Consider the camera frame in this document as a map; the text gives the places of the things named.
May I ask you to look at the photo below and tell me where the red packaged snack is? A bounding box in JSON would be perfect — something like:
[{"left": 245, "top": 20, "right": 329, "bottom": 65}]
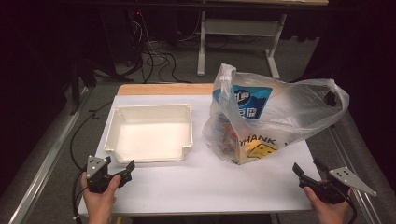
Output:
[{"left": 214, "top": 115, "right": 238, "bottom": 150}]

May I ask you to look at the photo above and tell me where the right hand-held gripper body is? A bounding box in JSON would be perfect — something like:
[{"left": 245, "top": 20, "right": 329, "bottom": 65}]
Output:
[{"left": 299, "top": 166, "right": 377, "bottom": 205}]

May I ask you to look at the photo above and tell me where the blue milk carton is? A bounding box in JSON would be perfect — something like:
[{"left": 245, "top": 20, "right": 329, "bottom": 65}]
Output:
[{"left": 213, "top": 84, "right": 274, "bottom": 120}]

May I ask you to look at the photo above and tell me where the aluminium rail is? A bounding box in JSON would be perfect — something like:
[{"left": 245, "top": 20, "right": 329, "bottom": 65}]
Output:
[
  {"left": 8, "top": 87, "right": 91, "bottom": 224},
  {"left": 326, "top": 125, "right": 375, "bottom": 224}
]

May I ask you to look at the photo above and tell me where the white desk frame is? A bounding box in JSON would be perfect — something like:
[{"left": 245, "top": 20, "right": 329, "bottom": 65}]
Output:
[{"left": 196, "top": 0, "right": 330, "bottom": 79}]

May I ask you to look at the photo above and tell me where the left hand-held gripper cable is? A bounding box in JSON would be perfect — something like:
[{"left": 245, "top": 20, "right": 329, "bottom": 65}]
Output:
[{"left": 71, "top": 169, "right": 89, "bottom": 224}]

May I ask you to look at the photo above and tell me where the bundle of cables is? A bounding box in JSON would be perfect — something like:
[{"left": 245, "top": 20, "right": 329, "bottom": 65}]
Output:
[{"left": 127, "top": 8, "right": 191, "bottom": 84}]

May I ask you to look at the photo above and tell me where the yellow drink carton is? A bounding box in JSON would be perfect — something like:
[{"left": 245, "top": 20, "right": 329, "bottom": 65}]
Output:
[{"left": 236, "top": 138, "right": 278, "bottom": 164}]

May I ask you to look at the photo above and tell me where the white plastic tray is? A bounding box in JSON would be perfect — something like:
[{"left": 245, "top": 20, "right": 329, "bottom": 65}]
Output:
[{"left": 103, "top": 103, "right": 194, "bottom": 164}]

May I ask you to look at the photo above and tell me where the black floor cable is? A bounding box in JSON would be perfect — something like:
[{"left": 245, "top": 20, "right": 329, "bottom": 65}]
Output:
[{"left": 69, "top": 101, "right": 114, "bottom": 172}]

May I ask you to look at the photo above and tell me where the person's left hand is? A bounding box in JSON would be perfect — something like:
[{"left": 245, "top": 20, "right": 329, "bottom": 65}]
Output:
[{"left": 80, "top": 172, "right": 121, "bottom": 215}]

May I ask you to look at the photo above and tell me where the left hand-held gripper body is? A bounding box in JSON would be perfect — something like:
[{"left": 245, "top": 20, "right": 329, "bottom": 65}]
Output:
[{"left": 85, "top": 155, "right": 118, "bottom": 194}]

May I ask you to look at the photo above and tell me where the clear plastic shopping bag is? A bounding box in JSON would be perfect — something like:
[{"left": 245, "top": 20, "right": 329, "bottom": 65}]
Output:
[{"left": 202, "top": 63, "right": 350, "bottom": 166}]

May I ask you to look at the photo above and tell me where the dark stand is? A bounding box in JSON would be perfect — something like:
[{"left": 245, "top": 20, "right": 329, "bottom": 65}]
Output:
[{"left": 68, "top": 59, "right": 98, "bottom": 116}]

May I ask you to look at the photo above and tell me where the person's right hand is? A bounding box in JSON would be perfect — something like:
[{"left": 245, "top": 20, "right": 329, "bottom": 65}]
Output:
[{"left": 304, "top": 186, "right": 352, "bottom": 224}]

